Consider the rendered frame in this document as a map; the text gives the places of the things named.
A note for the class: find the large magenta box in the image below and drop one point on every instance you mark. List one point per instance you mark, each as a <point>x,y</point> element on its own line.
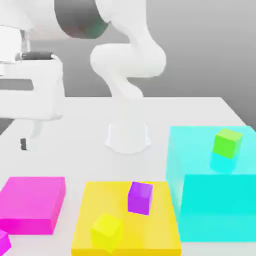
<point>30,200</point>

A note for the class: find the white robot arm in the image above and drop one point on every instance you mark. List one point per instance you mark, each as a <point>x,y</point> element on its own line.
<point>128,64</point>

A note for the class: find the small green cube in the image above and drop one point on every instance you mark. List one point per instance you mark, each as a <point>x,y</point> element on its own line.
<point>226,144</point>

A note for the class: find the small purple cube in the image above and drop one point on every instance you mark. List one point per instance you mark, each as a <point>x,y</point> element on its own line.
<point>140,200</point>

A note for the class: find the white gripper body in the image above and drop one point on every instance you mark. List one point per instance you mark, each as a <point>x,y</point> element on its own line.
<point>46,96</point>

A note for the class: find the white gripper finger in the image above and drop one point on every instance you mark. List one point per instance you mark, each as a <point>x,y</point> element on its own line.
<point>36,128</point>

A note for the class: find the small magenta cube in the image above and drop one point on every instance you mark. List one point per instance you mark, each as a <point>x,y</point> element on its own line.
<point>4,243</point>

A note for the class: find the large yellow box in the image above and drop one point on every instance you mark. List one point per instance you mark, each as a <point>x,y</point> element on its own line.
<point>160,230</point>

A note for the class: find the large cyan box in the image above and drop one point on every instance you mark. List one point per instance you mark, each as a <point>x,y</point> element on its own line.
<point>216,208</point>

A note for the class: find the small cyan cube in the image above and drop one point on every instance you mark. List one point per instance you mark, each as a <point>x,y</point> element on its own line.
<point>222,164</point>

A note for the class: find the small yellow cube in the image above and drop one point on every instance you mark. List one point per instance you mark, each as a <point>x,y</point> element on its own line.
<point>106,232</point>

